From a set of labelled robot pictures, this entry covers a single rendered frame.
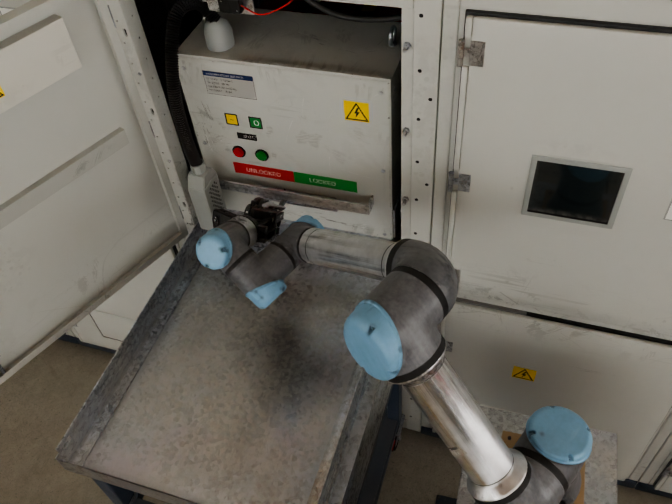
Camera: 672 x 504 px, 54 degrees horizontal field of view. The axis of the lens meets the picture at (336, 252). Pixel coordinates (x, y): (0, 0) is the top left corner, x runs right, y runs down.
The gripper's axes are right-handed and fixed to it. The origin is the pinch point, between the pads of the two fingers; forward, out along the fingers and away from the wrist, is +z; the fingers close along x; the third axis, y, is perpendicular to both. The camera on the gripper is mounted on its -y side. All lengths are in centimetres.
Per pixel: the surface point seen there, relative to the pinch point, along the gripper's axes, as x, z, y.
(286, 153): 14.7, -2.1, 4.2
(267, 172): 8.5, 1.4, -1.8
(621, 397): -42, 23, 93
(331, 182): 8.7, 1.3, 14.8
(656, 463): -71, 42, 111
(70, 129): 17.9, -26.0, -36.8
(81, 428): -42, -45, -22
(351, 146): 19.1, -4.6, 20.5
